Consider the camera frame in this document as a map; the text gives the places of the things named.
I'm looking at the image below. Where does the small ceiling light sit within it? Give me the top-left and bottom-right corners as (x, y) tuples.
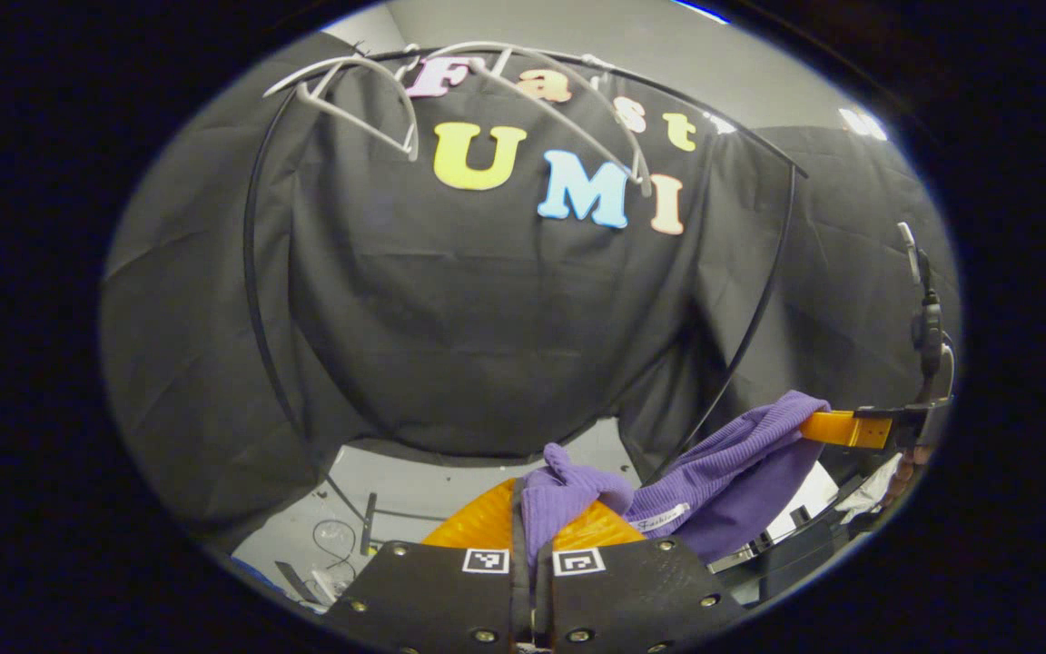
(839, 107), (889, 144)

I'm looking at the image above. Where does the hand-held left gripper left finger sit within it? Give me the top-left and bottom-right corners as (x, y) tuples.
(322, 478), (526, 654)

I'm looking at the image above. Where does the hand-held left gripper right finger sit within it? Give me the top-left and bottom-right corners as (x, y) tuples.
(536, 500), (747, 654)

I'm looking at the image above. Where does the purple knit garment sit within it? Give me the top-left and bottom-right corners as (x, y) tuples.
(520, 390), (834, 566)

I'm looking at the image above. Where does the blue object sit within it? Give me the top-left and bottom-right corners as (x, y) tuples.
(230, 555), (293, 597)

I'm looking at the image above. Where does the white hanger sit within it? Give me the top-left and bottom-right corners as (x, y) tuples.
(263, 54), (421, 164)
(413, 40), (654, 198)

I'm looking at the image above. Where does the black backdrop cloth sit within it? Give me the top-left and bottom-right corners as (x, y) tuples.
(100, 31), (965, 557)

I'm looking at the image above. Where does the black clothes rack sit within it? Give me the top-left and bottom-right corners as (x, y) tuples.
(242, 43), (811, 557)

